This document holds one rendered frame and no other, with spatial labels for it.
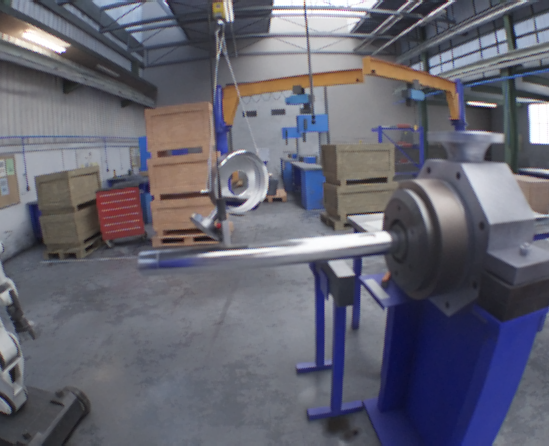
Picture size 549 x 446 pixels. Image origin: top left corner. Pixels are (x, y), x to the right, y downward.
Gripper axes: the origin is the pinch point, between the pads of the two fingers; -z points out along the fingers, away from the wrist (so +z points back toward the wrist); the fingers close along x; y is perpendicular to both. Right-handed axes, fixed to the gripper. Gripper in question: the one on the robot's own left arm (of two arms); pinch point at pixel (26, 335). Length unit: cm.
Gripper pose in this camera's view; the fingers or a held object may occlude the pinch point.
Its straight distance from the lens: 199.9
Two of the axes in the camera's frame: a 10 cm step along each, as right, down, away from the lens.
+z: -2.6, -9.4, -2.2
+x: 9.6, -2.4, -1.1
